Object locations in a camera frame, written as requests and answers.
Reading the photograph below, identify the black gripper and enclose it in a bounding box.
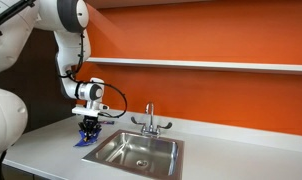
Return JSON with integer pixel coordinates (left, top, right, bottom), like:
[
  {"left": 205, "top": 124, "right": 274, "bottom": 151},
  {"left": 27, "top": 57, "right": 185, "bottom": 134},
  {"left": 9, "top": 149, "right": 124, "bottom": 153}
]
[{"left": 77, "top": 114, "right": 102, "bottom": 140}]

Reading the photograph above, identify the blue dorito chip bag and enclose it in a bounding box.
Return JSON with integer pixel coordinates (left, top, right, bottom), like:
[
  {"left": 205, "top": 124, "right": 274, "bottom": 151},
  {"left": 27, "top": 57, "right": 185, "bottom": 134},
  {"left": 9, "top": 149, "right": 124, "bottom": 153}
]
[{"left": 73, "top": 128, "right": 103, "bottom": 148}]

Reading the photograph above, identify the stainless steel sink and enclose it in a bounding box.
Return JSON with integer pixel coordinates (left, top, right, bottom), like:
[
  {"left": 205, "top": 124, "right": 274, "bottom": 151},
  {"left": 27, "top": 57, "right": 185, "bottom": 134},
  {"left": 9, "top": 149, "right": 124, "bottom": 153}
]
[{"left": 81, "top": 129, "right": 186, "bottom": 180}]

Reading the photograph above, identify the dark brown tall panel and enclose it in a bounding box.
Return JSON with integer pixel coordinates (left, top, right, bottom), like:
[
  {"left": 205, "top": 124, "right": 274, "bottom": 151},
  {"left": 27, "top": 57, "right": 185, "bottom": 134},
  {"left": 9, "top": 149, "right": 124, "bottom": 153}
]
[{"left": 0, "top": 28, "right": 77, "bottom": 134}]

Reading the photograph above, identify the white counter backsplash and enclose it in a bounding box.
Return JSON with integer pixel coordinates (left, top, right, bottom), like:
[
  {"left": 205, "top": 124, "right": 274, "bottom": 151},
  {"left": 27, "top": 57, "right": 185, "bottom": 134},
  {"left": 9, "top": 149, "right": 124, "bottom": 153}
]
[{"left": 72, "top": 108, "right": 302, "bottom": 155}]

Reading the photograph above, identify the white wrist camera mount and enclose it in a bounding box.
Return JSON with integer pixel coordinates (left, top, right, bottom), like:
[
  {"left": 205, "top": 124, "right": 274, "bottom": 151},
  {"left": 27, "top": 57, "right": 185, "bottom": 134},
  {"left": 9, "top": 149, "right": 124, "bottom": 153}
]
[{"left": 71, "top": 104, "right": 110, "bottom": 118}]

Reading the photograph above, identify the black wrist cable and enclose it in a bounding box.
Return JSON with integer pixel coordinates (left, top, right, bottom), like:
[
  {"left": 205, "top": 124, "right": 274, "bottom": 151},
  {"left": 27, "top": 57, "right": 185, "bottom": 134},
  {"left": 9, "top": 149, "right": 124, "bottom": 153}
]
[{"left": 58, "top": 32, "right": 128, "bottom": 120}]

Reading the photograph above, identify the chrome faucet with black handles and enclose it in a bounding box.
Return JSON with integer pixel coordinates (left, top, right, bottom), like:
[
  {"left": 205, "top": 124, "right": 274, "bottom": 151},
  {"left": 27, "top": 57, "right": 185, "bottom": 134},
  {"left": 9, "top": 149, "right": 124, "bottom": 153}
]
[{"left": 130, "top": 101, "right": 174, "bottom": 138}]

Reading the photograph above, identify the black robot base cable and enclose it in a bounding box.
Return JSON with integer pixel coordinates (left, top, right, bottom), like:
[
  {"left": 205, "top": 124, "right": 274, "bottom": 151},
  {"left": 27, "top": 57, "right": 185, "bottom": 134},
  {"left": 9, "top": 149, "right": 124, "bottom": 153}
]
[{"left": 0, "top": 149, "right": 9, "bottom": 180}]

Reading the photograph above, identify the white wall shelf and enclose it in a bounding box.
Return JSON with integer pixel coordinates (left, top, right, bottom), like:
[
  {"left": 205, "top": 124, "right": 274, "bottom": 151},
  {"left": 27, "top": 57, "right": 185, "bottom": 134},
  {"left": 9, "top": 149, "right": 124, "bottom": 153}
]
[{"left": 85, "top": 56, "right": 302, "bottom": 75}]

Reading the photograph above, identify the high wall shelf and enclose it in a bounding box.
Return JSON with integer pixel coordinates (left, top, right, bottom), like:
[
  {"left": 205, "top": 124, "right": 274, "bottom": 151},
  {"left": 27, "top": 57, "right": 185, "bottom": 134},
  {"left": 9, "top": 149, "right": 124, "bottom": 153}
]
[{"left": 84, "top": 0, "right": 214, "bottom": 10}]

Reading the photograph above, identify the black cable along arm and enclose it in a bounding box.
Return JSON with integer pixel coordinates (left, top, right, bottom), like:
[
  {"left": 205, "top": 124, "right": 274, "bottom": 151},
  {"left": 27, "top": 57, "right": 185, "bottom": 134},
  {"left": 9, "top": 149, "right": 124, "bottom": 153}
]
[{"left": 0, "top": 0, "right": 37, "bottom": 36}]

